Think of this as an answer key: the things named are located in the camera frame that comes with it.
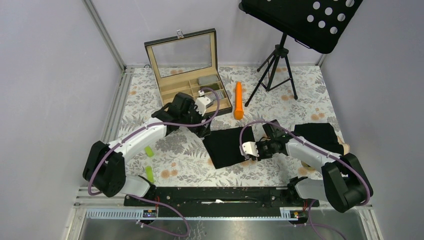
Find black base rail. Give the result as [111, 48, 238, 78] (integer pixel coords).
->
[124, 186, 320, 219]

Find dark green rolled cloth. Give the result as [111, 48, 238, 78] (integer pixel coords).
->
[205, 83, 221, 92]

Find grey rolled cloth in box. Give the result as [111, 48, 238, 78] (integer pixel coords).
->
[197, 75, 220, 86]

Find green clip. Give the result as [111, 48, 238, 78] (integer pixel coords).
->
[144, 166, 155, 184]
[144, 146, 155, 158]

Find black underwear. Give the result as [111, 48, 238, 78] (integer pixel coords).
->
[202, 127, 247, 169]

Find green clip upper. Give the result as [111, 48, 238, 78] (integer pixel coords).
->
[144, 146, 155, 158]

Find orange cylinder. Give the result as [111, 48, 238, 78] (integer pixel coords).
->
[233, 81, 244, 121]

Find floral tablecloth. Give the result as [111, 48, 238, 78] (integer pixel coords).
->
[117, 65, 342, 187]

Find aluminium frame rails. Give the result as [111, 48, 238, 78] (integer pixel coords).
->
[73, 0, 374, 220]

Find purple cable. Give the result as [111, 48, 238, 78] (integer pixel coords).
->
[239, 120, 372, 240]
[87, 87, 221, 237]

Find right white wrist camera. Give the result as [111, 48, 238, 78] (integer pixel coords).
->
[240, 141, 260, 160]

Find grey striped underwear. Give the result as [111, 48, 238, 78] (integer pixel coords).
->
[205, 91, 226, 103]

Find wooden compartment box glass lid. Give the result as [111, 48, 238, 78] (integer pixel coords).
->
[144, 28, 233, 115]

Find green clip lower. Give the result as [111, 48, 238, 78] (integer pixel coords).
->
[144, 166, 155, 184]

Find black music stand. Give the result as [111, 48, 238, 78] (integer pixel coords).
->
[238, 0, 362, 92]

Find beige garment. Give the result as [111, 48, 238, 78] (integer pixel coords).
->
[301, 136, 350, 172]

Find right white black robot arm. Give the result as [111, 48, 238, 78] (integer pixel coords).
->
[239, 120, 374, 213]

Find black clothing pile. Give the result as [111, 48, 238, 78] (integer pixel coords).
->
[294, 123, 343, 155]

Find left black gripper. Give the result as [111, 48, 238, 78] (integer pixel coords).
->
[180, 102, 212, 137]

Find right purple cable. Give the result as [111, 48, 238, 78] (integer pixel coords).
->
[239, 120, 372, 240]

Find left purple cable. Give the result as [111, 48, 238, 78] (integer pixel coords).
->
[87, 87, 221, 237]

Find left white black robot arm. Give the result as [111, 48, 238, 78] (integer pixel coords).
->
[82, 90, 214, 206]

